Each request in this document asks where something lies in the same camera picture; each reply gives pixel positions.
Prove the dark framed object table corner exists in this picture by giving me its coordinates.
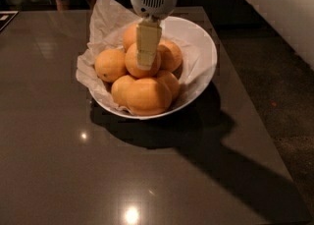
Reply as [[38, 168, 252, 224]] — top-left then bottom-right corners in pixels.
[[0, 11, 18, 31]]

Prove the front left lower orange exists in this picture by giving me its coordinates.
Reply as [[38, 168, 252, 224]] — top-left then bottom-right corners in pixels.
[[111, 75, 136, 106]]

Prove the centre top orange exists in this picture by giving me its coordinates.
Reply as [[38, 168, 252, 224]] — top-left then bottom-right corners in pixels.
[[125, 43, 161, 79]]

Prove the white crumpled paper liner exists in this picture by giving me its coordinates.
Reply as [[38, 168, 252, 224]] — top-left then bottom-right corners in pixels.
[[75, 0, 201, 113]]

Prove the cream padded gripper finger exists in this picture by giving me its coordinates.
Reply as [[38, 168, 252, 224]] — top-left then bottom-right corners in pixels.
[[136, 17, 162, 71]]

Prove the front large orange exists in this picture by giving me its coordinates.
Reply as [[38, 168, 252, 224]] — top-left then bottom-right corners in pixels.
[[126, 78, 172, 116]]

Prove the white ceramic bowl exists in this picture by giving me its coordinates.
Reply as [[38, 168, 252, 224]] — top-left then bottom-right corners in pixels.
[[88, 17, 218, 120]]

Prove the top back orange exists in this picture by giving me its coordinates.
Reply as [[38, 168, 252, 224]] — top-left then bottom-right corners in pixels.
[[123, 24, 137, 50]]

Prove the right lower orange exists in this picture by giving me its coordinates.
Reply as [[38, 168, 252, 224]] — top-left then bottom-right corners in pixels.
[[156, 70, 180, 101]]

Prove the right back orange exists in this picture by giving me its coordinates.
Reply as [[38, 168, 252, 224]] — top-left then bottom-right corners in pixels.
[[158, 40, 183, 72]]

